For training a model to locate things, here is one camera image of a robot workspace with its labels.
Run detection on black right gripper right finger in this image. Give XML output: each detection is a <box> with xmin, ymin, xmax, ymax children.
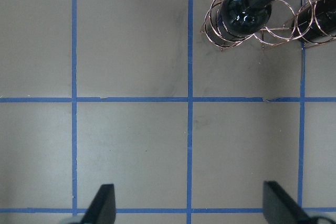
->
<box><xmin>262</xmin><ymin>181</ymin><xmax>312</xmax><ymax>224</ymax></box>

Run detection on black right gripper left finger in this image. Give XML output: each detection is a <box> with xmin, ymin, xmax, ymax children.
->
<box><xmin>80</xmin><ymin>184</ymin><xmax>116</xmax><ymax>224</ymax></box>

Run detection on dark wine bottle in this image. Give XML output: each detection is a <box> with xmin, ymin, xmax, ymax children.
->
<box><xmin>292</xmin><ymin>0</ymin><xmax>335</xmax><ymax>44</ymax></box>
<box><xmin>205</xmin><ymin>0</ymin><xmax>274</xmax><ymax>47</ymax></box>

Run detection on copper wire bottle basket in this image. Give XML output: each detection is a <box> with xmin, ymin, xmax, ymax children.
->
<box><xmin>198</xmin><ymin>0</ymin><xmax>336</xmax><ymax>51</ymax></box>

